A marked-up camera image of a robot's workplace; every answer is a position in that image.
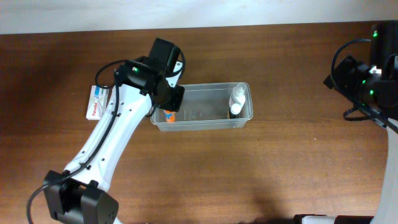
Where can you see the dark syrup bottle white cap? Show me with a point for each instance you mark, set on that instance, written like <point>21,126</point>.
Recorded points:
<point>234,111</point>

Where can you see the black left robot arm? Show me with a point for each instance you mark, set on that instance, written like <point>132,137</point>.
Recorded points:
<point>79,194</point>

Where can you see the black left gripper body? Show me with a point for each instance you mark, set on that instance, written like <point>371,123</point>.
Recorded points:
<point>173,101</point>

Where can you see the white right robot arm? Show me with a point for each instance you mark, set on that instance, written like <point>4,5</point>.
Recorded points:
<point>382,110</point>

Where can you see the white Panadol box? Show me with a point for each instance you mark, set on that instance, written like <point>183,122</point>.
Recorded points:
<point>97,103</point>

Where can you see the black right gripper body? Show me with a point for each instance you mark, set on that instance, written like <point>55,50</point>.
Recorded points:
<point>339,73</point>

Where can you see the white squeeze bottle clear cap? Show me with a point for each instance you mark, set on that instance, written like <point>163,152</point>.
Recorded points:
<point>238,95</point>

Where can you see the orange effervescent tablet tube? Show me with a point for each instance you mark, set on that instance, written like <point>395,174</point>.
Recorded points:
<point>169,116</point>

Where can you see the clear plastic container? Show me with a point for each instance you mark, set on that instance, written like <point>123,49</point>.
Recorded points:
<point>205,106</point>

